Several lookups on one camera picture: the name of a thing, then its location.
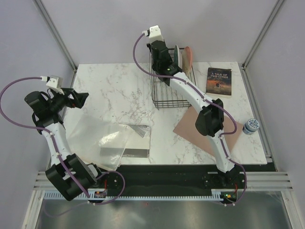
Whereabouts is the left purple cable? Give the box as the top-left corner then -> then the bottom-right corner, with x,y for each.
0,76 -> 127,218

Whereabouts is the white cable duct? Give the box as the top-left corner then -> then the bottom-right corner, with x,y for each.
43,188 -> 229,202

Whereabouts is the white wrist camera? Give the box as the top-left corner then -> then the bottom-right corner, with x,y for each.
142,25 -> 165,44
41,75 -> 64,95

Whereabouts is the red blue flower plate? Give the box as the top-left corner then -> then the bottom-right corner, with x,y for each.
173,45 -> 183,68

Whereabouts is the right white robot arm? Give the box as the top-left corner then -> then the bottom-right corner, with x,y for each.
147,41 -> 238,188

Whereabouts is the blue white small jar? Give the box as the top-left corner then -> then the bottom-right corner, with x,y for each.
243,118 -> 260,135

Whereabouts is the black wire dish rack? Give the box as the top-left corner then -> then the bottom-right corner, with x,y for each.
149,47 -> 196,109

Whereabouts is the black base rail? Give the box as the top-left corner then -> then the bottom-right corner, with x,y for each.
92,165 -> 246,197

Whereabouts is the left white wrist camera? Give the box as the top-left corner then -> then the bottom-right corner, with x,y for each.
41,75 -> 64,95

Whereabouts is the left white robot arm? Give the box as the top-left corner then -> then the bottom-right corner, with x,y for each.
24,88 -> 105,201

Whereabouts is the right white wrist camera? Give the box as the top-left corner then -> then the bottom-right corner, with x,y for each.
142,25 -> 165,44

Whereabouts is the clear plastic bag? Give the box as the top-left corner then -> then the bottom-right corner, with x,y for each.
65,113 -> 153,171

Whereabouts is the pink cream leaf plate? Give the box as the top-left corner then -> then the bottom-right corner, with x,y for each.
182,46 -> 193,76

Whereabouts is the tale of two cities book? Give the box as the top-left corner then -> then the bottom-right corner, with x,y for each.
206,67 -> 232,97

